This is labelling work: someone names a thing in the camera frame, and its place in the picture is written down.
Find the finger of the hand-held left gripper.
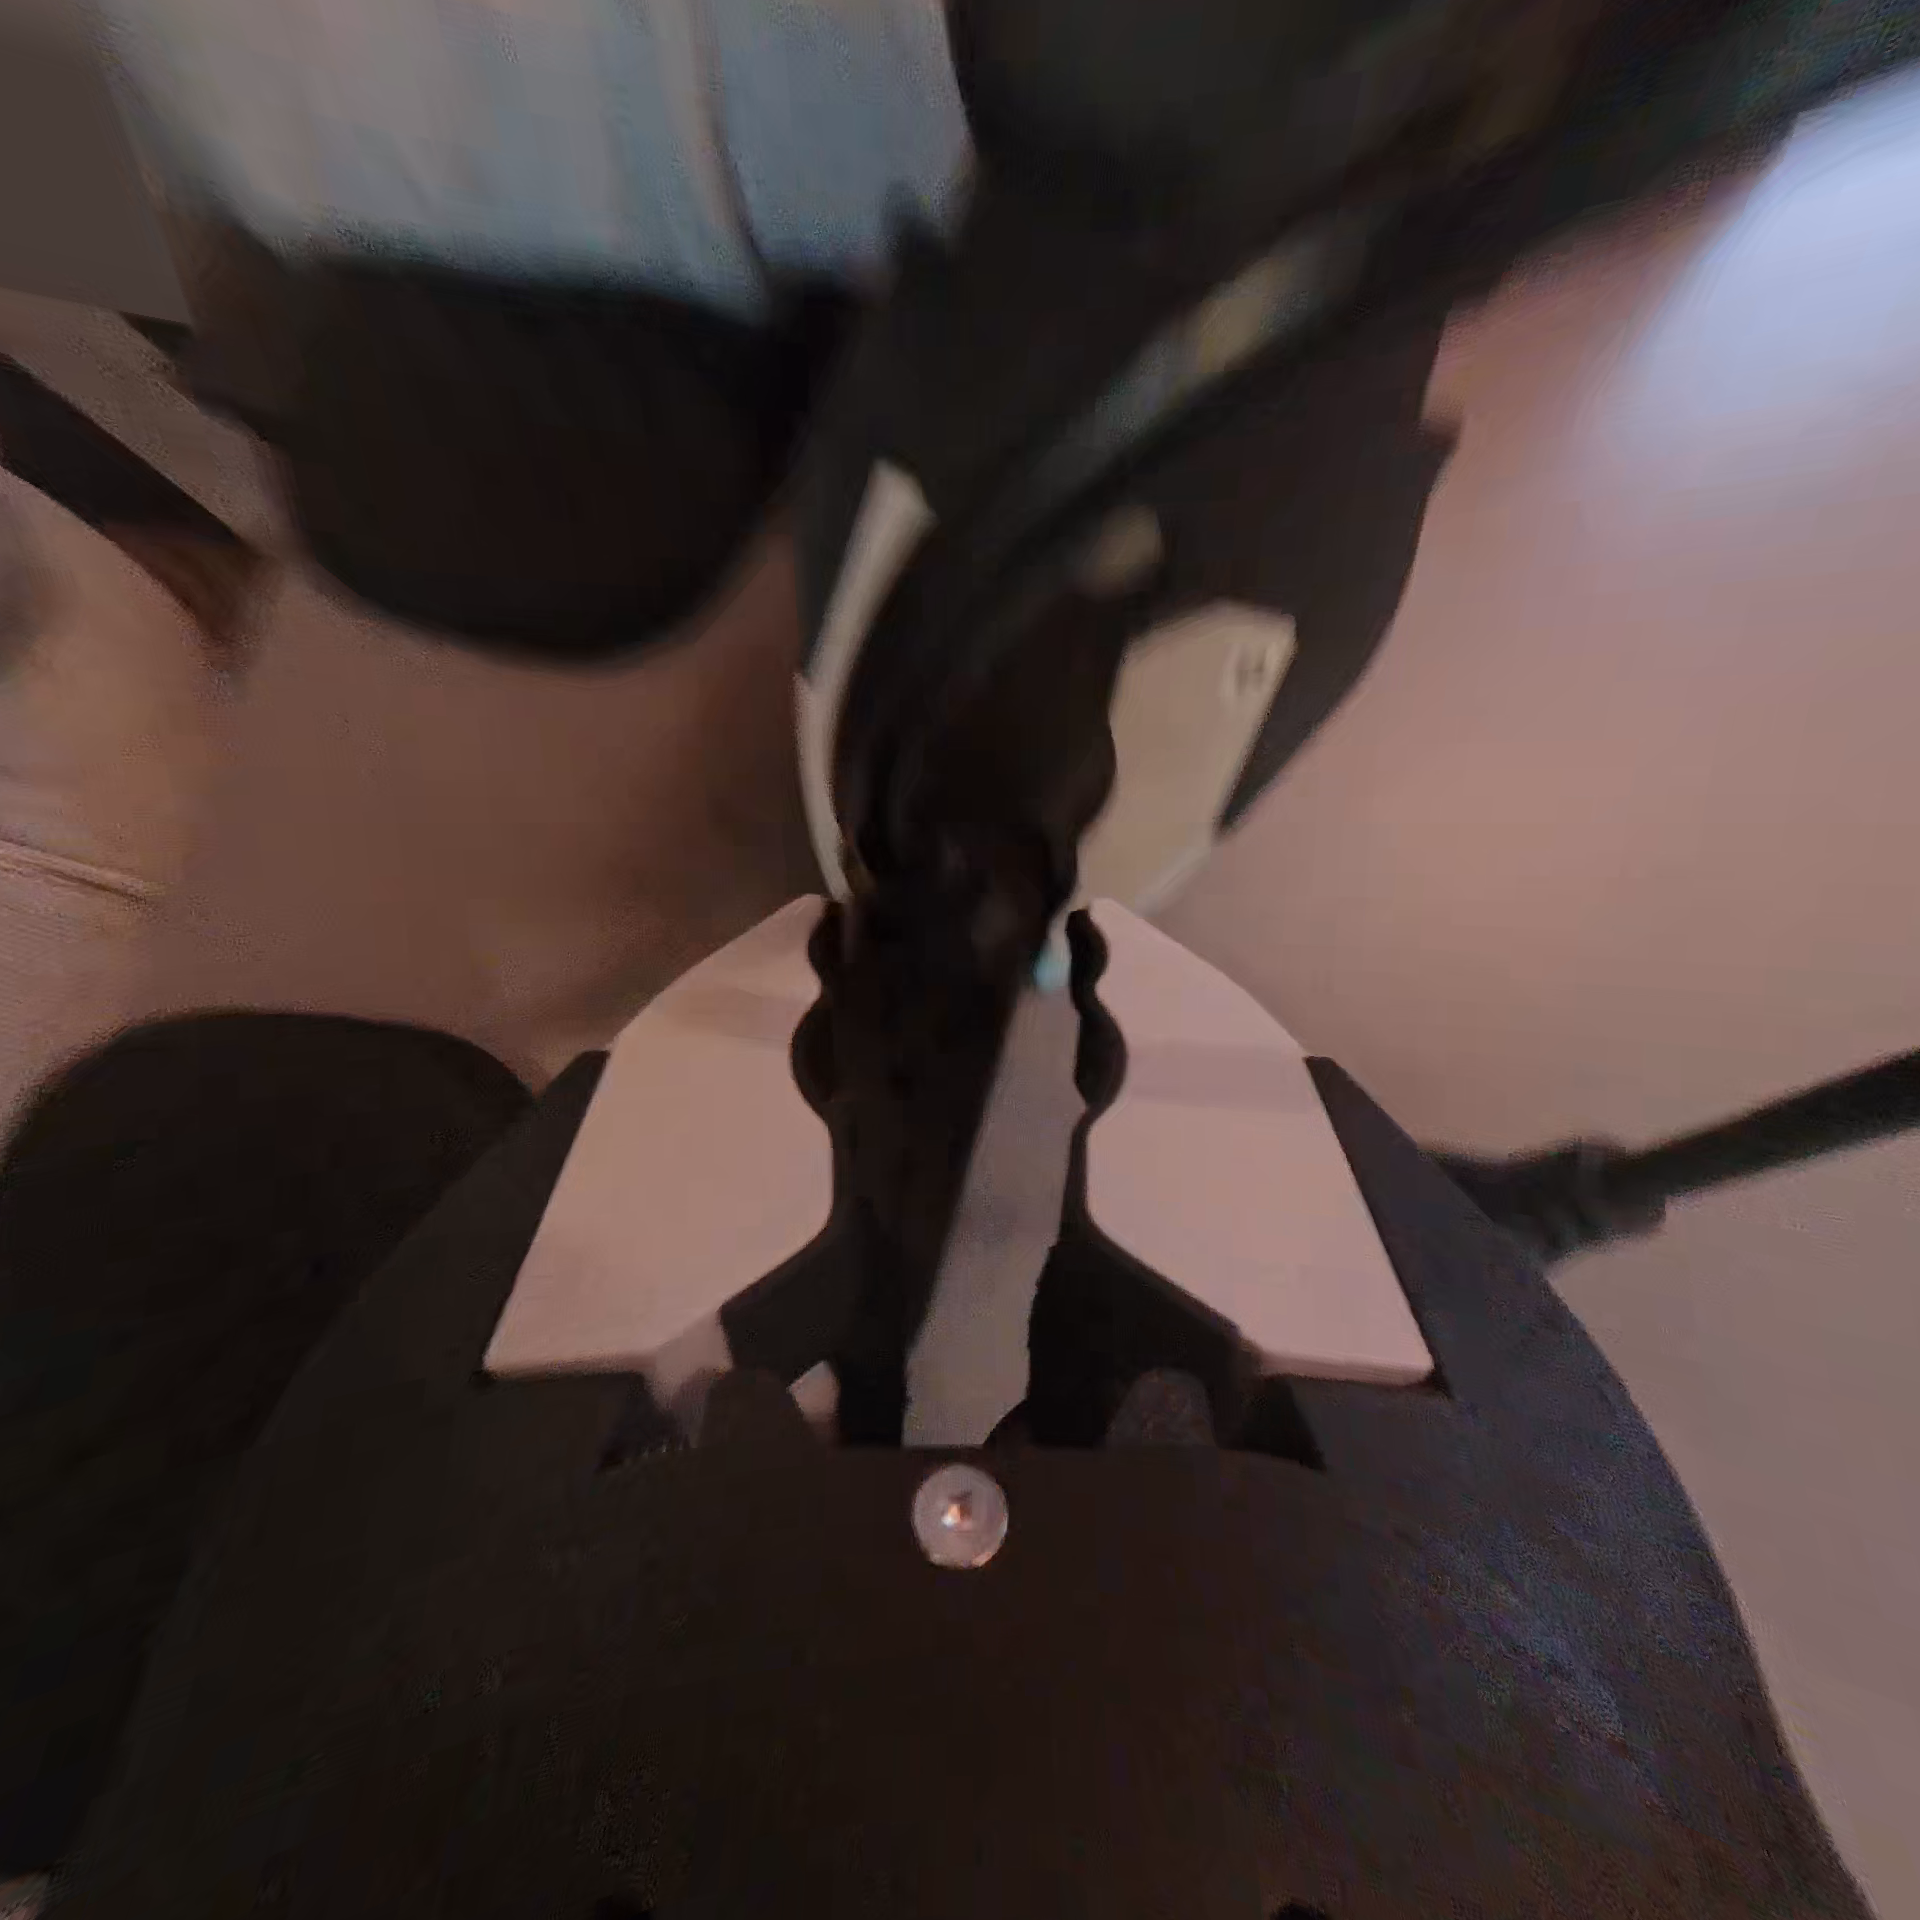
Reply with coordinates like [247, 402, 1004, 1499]
[1077, 608, 1300, 921]
[796, 457, 942, 906]

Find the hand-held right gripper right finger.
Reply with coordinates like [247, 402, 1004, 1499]
[1026, 896, 1434, 1445]

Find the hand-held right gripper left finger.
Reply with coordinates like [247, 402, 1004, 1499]
[482, 896, 909, 1445]

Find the person's left forearm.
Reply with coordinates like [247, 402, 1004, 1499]
[88, 0, 968, 336]

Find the black chair frame bar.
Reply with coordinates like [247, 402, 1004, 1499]
[0, 357, 241, 535]

